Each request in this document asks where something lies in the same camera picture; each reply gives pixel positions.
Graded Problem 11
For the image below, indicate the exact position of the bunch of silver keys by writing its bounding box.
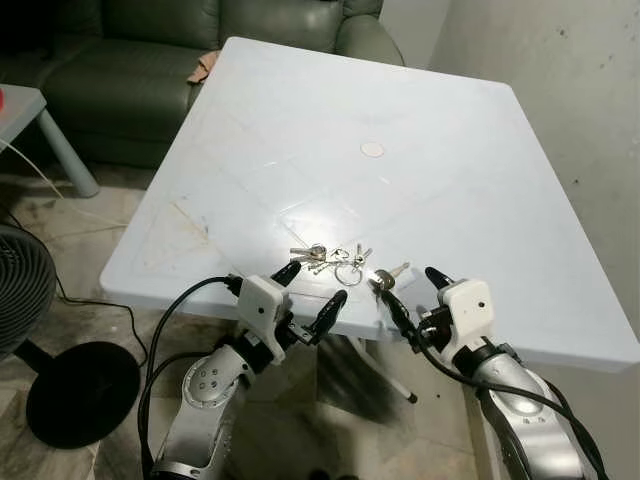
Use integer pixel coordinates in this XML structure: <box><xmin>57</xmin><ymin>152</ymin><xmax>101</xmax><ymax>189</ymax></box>
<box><xmin>289</xmin><ymin>243</ymin><xmax>374</xmax><ymax>288</ymax></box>

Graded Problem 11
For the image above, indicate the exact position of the black-headed silver key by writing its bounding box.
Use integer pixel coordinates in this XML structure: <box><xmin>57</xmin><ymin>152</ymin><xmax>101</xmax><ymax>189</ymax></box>
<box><xmin>371</xmin><ymin>262</ymin><xmax>412</xmax><ymax>292</ymax></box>

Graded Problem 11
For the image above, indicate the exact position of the white table leg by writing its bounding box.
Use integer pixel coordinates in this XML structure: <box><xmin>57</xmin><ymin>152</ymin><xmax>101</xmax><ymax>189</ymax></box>
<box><xmin>343</xmin><ymin>334</ymin><xmax>420</xmax><ymax>405</ymax></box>

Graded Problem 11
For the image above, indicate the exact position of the white plastic table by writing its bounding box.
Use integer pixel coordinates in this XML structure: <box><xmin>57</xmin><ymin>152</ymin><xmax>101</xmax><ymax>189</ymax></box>
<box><xmin>100</xmin><ymin>37</ymin><xmax>640</xmax><ymax>374</ymax></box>

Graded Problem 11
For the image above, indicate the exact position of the pink cloth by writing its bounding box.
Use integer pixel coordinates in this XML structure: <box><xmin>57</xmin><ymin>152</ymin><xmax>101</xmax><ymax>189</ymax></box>
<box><xmin>186</xmin><ymin>49</ymin><xmax>222</xmax><ymax>84</ymax></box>

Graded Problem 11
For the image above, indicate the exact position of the black floor fan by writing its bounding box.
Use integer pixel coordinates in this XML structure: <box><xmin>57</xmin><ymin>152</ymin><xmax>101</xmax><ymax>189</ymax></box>
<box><xmin>0</xmin><ymin>224</ymin><xmax>142</xmax><ymax>450</ymax></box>

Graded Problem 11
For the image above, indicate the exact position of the dark green sofa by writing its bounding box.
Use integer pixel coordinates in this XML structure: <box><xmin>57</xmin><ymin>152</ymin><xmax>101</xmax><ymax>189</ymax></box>
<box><xmin>0</xmin><ymin>0</ymin><xmax>406</xmax><ymax>170</ymax></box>

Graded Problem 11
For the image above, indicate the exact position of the small grey side table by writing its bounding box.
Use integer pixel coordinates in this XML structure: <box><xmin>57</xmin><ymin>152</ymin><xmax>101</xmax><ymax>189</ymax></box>
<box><xmin>0</xmin><ymin>85</ymin><xmax>101</xmax><ymax>199</ymax></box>

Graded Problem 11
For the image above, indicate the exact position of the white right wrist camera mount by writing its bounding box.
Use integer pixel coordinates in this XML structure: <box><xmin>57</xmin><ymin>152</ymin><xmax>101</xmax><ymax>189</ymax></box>
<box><xmin>439</xmin><ymin>279</ymin><xmax>497</xmax><ymax>353</ymax></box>

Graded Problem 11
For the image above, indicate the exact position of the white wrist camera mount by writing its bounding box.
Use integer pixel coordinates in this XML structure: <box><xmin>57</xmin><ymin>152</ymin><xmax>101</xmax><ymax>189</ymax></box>
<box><xmin>237</xmin><ymin>274</ymin><xmax>294</xmax><ymax>348</ymax></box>
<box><xmin>439</xmin><ymin>279</ymin><xmax>497</xmax><ymax>353</ymax></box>

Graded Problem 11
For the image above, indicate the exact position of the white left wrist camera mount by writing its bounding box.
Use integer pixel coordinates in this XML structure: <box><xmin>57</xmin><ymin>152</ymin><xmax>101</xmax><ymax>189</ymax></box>
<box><xmin>237</xmin><ymin>274</ymin><xmax>294</xmax><ymax>348</ymax></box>

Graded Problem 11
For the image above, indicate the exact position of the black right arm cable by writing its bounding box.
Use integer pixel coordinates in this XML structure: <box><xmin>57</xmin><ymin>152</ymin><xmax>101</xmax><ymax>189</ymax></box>
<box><xmin>396</xmin><ymin>298</ymin><xmax>612</xmax><ymax>480</ymax></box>

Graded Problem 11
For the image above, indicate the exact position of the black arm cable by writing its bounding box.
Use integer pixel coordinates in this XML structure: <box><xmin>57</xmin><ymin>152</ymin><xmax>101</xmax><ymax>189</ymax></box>
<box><xmin>136</xmin><ymin>276</ymin><xmax>247</xmax><ymax>479</ymax></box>
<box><xmin>396</xmin><ymin>298</ymin><xmax>612</xmax><ymax>480</ymax></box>

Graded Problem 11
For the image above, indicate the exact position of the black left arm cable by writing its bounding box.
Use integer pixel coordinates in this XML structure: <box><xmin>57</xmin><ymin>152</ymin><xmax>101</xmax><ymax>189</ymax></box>
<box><xmin>136</xmin><ymin>276</ymin><xmax>247</xmax><ymax>479</ymax></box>

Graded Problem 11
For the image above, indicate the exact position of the black floor cable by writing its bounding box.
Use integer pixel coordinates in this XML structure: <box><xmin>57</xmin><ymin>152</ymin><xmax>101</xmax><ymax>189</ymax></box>
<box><xmin>5</xmin><ymin>205</ymin><xmax>151</xmax><ymax>366</ymax></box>

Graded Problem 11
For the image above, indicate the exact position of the white floor cable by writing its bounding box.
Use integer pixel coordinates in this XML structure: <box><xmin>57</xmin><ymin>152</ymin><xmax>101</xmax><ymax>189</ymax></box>
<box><xmin>0</xmin><ymin>138</ymin><xmax>129</xmax><ymax>229</ymax></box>

